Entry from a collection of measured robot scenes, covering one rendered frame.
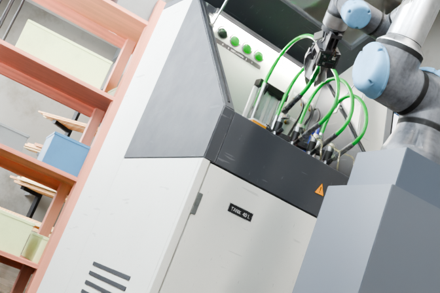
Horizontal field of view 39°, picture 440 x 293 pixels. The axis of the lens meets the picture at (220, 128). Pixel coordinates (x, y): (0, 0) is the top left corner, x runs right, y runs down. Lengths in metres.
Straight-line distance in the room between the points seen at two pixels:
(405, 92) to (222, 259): 0.66
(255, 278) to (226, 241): 0.14
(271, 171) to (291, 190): 0.09
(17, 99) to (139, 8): 5.43
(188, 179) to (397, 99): 0.59
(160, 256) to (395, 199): 0.65
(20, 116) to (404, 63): 8.58
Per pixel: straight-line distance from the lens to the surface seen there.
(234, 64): 2.40
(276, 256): 1.83
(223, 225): 1.73
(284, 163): 1.83
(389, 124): 2.54
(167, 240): 1.67
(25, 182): 8.16
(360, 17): 1.79
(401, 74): 1.46
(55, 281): 2.31
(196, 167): 1.70
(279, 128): 2.13
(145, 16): 4.59
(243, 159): 1.75
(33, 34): 4.38
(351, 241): 1.38
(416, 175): 1.42
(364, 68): 1.48
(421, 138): 1.48
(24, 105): 9.78
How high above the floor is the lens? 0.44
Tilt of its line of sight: 15 degrees up
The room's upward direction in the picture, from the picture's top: 22 degrees clockwise
